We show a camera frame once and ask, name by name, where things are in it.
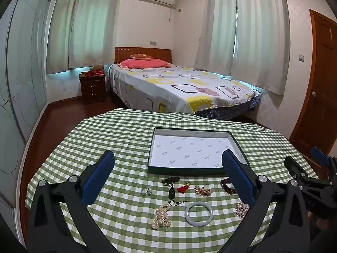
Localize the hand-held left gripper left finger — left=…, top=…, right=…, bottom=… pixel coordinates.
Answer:
left=28, top=150, right=119, bottom=253

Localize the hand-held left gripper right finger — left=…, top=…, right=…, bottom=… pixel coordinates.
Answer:
left=221, top=149, right=311, bottom=253

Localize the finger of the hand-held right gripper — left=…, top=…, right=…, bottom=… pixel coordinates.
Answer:
left=311, top=146, right=337, bottom=175
left=284, top=156, right=331, bottom=189

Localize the dark red bead bracelet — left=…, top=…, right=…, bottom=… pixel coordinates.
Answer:
left=220, top=178, right=239, bottom=196

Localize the gold chain bracelet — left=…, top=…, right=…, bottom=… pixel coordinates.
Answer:
left=194, top=186, right=211, bottom=197

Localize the shallow dark green box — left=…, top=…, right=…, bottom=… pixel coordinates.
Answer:
left=147, top=127, right=250, bottom=176

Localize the pale jade bangle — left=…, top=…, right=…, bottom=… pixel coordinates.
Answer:
left=185, top=202, right=214, bottom=226

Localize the dark pendant with braided cord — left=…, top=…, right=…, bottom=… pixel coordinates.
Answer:
left=161, top=176, right=183, bottom=206

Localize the pearl necklace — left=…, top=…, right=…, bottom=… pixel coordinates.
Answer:
left=151, top=204, right=172, bottom=230

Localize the person's right hand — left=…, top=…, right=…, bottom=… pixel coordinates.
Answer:
left=309, top=213, right=337, bottom=233

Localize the green checked tablecloth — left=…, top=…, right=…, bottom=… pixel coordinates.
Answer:
left=25, top=108, right=319, bottom=253

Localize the blue plaid bed skirt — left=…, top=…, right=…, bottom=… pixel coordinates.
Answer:
left=196, top=96, right=262, bottom=121

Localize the brown wooden door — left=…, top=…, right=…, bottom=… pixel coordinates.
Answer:
left=289, top=9, right=337, bottom=165

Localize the dark wooden nightstand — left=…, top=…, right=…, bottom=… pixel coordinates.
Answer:
left=80, top=74, right=107, bottom=105

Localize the bed with patterned sheet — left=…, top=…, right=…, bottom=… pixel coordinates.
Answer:
left=107, top=63, right=264, bottom=120

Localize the pink pillow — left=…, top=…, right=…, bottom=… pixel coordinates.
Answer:
left=118, top=58, right=171, bottom=69

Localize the frosted glass wardrobe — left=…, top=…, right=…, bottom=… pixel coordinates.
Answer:
left=0, top=0, right=51, bottom=217

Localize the wooden headboard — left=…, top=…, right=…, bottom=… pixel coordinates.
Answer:
left=114, top=47, right=172, bottom=64

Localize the white curtain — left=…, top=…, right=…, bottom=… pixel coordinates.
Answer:
left=231, top=0, right=290, bottom=96
left=68, top=0, right=119, bottom=70
left=194, top=0, right=238, bottom=72
left=46, top=0, right=81, bottom=75

